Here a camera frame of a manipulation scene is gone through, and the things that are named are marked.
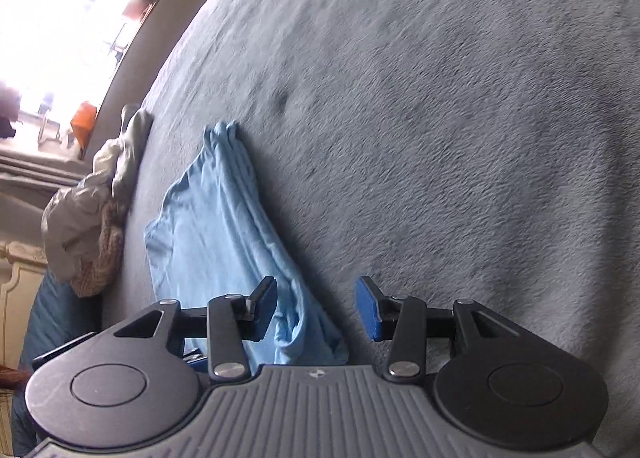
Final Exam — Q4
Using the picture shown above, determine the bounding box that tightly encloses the light grey jacket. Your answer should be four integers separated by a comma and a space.
41, 173, 121, 284

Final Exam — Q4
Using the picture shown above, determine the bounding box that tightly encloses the cream carved headboard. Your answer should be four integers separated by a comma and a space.
0, 240, 48, 369

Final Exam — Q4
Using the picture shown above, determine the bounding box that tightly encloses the orange bag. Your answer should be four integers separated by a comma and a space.
70, 102, 97, 139

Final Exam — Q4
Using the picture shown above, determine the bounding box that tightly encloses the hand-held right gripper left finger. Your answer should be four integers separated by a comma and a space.
114, 276, 278, 384

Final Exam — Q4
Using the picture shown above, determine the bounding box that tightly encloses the beige knit sweater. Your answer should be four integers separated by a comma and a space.
70, 200, 125, 299

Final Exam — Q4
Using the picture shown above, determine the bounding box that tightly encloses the light blue t-shirt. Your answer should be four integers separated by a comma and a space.
144, 120, 350, 366

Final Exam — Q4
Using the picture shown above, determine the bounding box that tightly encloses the white garment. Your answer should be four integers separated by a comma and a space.
92, 138, 126, 189

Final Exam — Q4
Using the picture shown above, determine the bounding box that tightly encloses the grey fleece blanket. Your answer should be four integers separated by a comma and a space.
100, 0, 640, 458

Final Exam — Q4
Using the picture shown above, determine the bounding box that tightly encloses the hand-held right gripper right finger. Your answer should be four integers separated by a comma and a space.
354, 276, 526, 383

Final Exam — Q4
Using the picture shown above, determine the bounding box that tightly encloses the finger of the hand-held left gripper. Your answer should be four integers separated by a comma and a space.
184, 349, 209, 375

